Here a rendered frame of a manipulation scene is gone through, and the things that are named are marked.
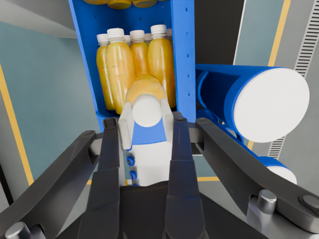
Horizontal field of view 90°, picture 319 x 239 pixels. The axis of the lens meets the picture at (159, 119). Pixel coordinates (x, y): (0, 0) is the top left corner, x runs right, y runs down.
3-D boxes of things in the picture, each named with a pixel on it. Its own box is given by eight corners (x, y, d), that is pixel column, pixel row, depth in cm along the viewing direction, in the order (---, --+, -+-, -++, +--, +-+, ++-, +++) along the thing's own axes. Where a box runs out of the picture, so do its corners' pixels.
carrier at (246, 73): (206, 57, 134) (175, 73, 137) (301, 50, 52) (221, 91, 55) (217, 87, 144) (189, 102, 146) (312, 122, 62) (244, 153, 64)
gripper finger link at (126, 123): (130, 149, 15) (123, 150, 15) (134, 122, 22) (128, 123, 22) (126, 120, 14) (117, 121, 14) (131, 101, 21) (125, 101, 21)
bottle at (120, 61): (123, 107, 49) (111, 41, 43) (144, 106, 48) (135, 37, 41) (111, 114, 43) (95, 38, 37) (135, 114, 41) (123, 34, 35)
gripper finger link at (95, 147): (119, 153, 14) (84, 158, 13) (126, 129, 18) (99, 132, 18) (116, 137, 13) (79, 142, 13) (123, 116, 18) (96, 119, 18)
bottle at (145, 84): (125, 87, 39) (109, 108, 21) (146, 66, 38) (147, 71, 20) (145, 107, 41) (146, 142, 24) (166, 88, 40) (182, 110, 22)
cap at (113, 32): (113, 41, 41) (112, 32, 41) (127, 39, 40) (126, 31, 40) (105, 39, 38) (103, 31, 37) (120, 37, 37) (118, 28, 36)
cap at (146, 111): (126, 108, 22) (125, 112, 20) (147, 88, 21) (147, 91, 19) (146, 127, 23) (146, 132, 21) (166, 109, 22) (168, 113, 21)
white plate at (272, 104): (304, 52, 51) (300, 52, 52) (224, 92, 54) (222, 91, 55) (314, 122, 61) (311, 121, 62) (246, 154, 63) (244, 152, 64)
